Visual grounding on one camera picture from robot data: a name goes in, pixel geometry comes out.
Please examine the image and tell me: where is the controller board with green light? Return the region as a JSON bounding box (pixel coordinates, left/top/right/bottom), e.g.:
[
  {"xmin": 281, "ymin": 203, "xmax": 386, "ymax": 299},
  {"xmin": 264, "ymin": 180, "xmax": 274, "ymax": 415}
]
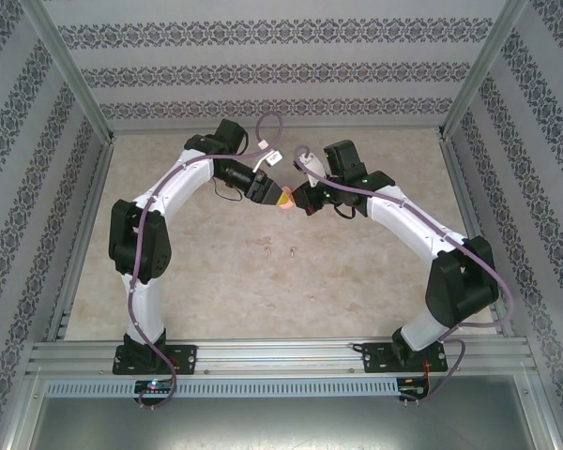
[{"xmin": 134, "ymin": 379, "xmax": 175, "ymax": 396}]

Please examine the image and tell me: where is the grey sheet metal panel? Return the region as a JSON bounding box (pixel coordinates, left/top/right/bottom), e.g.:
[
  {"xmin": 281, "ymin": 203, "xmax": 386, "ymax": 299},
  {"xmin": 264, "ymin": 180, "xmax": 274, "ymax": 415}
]
[{"xmin": 8, "ymin": 374, "xmax": 559, "ymax": 450}]

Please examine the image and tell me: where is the left gripper thin black cable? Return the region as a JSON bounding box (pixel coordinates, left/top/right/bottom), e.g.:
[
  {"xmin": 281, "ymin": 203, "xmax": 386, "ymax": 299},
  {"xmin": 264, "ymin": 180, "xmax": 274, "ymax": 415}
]
[{"xmin": 212, "ymin": 175, "xmax": 246, "ymax": 203}]

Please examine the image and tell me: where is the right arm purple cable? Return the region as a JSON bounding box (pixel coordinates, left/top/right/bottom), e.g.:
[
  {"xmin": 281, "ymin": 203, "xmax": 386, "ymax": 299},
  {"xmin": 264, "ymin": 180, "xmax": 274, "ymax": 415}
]
[{"xmin": 294, "ymin": 144, "xmax": 515, "ymax": 405}]

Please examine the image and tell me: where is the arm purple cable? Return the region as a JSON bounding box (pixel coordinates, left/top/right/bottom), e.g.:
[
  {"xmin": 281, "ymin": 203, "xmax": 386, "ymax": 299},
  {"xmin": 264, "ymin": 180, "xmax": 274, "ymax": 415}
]
[
  {"xmin": 294, "ymin": 144, "xmax": 515, "ymax": 405},
  {"xmin": 127, "ymin": 112, "xmax": 285, "ymax": 410}
]

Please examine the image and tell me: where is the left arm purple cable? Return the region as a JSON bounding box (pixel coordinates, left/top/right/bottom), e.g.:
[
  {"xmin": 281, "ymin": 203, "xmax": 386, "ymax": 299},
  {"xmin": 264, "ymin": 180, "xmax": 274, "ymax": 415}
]
[{"xmin": 127, "ymin": 112, "xmax": 285, "ymax": 410}]

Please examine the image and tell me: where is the aluminium side rail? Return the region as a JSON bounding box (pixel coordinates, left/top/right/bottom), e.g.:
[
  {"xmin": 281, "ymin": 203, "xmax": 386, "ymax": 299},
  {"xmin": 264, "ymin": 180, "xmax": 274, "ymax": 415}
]
[
  {"xmin": 438, "ymin": 130, "xmax": 517, "ymax": 338},
  {"xmin": 44, "ymin": 135, "xmax": 116, "ymax": 341}
]

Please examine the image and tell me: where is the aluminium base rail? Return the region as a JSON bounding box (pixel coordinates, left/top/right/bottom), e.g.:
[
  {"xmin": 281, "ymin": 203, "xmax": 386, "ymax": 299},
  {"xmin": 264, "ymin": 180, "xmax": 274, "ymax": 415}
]
[{"xmin": 25, "ymin": 339, "xmax": 539, "ymax": 379}]

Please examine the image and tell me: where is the aluminium corner post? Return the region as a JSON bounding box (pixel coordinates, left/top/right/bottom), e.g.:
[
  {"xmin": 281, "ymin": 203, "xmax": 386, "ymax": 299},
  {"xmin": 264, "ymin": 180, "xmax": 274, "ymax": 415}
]
[
  {"xmin": 21, "ymin": 0, "xmax": 116, "ymax": 142},
  {"xmin": 440, "ymin": 0, "xmax": 534, "ymax": 142}
]

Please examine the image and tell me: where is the right black mount plate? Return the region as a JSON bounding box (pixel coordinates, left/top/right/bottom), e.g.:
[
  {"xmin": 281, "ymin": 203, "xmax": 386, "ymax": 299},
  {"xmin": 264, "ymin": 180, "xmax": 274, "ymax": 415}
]
[{"xmin": 361, "ymin": 341, "xmax": 449, "ymax": 375}]

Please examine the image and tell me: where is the black mount plate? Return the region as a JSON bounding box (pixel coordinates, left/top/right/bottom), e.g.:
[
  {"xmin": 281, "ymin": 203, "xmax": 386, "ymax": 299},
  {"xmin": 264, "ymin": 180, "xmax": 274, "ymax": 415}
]
[
  {"xmin": 361, "ymin": 341, "xmax": 449, "ymax": 375},
  {"xmin": 112, "ymin": 344, "xmax": 198, "ymax": 376}
]

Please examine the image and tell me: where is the left black mount plate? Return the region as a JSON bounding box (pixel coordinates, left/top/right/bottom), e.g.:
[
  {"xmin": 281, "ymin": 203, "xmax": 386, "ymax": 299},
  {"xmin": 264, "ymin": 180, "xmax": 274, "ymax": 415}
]
[{"xmin": 112, "ymin": 344, "xmax": 198, "ymax": 376}]

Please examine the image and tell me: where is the grey slotted cable duct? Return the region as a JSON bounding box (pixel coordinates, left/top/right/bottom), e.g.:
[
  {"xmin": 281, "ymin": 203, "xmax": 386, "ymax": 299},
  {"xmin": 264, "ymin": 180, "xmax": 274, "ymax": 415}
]
[{"xmin": 44, "ymin": 378, "xmax": 400, "ymax": 398}]

